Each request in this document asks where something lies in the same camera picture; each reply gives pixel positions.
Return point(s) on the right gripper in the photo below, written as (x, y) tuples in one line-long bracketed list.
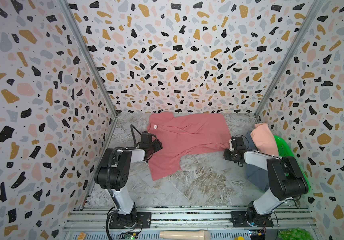
[(229, 154)]

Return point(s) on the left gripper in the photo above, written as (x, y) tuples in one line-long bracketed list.
[(156, 145)]

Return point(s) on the red pink t-shirt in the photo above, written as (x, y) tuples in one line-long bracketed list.
[(185, 135)]

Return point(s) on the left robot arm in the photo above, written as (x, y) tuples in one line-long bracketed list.
[(112, 175)]

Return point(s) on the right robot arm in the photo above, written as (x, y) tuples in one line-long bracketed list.
[(285, 178)]

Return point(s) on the grey blue t-shirt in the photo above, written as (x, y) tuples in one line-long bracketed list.
[(256, 175)]

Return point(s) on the light peach t-shirt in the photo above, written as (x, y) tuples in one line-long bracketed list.
[(264, 139)]

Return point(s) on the green plastic laundry basket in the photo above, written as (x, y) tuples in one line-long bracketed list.
[(290, 160)]

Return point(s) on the right electronics board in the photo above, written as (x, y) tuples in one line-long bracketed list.
[(257, 235)]

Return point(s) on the electronics board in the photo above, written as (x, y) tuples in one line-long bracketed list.
[(128, 236), (257, 235)]

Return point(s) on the left electronics board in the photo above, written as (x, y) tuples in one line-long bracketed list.
[(128, 236)]

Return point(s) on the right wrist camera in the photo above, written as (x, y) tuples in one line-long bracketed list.
[(231, 147)]

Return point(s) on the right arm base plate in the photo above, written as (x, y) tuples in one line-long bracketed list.
[(248, 219)]

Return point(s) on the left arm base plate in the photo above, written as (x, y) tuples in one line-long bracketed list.
[(141, 220)]

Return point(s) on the beige cylindrical handle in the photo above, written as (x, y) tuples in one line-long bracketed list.
[(185, 235)]

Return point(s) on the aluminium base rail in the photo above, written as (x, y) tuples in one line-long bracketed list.
[(219, 221)]

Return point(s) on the right aluminium corner post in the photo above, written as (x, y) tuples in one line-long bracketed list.
[(311, 15)]

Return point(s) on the aluminium corner post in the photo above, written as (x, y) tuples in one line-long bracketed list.
[(64, 6), (311, 15)]

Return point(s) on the left aluminium corner post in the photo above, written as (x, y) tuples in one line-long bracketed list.
[(64, 6)]

